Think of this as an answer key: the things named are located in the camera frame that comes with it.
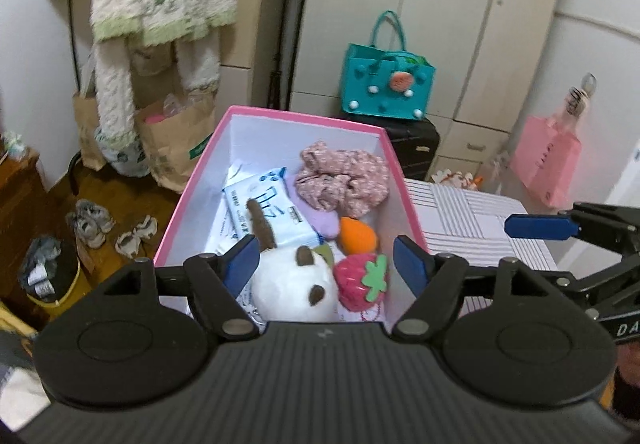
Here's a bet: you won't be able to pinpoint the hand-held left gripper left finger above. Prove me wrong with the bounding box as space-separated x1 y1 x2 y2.
102 233 262 341

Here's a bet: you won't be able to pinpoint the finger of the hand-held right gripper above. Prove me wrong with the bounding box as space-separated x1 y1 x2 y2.
542 253 640 323
504 203 640 255

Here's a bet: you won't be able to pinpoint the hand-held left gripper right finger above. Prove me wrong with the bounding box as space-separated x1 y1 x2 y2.
393 234 552 342

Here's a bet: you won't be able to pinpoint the white brown plush toy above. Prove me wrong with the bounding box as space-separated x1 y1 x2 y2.
246 200 340 323

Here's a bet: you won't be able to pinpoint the orange egg sponge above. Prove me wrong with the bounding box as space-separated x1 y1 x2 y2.
339 216 378 255

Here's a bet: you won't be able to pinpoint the red strawberry plush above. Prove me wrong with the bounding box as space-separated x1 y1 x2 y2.
332 254 390 312

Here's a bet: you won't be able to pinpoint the blue white wipes pack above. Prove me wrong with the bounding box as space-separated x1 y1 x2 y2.
222 167 326 247

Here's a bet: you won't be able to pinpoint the purple round puff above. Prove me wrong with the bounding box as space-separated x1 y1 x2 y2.
285 174 341 239

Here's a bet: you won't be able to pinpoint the pink cardboard box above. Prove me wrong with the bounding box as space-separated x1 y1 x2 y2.
152 105 428 329

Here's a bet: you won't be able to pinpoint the pink floral scrunchie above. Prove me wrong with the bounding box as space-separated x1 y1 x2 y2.
292 141 391 219

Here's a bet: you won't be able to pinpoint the printed paper sheet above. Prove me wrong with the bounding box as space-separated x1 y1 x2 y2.
212 163 263 327

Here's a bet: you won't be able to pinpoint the striped tablecloth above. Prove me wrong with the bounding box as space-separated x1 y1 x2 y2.
402 178 558 319

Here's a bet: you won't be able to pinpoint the pink tote bag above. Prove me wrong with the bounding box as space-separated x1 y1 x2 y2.
509 116 583 209

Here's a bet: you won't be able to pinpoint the beige slipper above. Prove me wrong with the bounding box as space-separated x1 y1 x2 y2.
132 216 158 241
115 229 143 257

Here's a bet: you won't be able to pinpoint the black suitcase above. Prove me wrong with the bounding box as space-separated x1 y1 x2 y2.
340 113 441 182

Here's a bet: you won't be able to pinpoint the brown paper bag green print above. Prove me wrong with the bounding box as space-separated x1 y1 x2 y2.
134 94 218 192

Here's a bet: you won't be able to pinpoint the grey sneaker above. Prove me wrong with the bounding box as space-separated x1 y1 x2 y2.
75 199 116 232
67 214 106 249

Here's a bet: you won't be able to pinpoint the yellow trash bin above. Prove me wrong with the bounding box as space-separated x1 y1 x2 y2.
20 236 83 319

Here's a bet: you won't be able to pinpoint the black tripod stand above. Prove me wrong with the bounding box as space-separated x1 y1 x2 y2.
267 0 301 109

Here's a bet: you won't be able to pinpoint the teal felt handbag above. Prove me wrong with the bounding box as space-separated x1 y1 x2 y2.
340 10 437 121

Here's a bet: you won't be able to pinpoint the black clothes rack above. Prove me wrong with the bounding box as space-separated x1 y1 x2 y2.
66 0 98 197

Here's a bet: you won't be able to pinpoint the white fluffy pants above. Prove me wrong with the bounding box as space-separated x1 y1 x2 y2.
92 31 221 175

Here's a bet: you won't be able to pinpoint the wooden nightstand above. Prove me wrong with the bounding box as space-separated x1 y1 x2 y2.
0 146 48 275

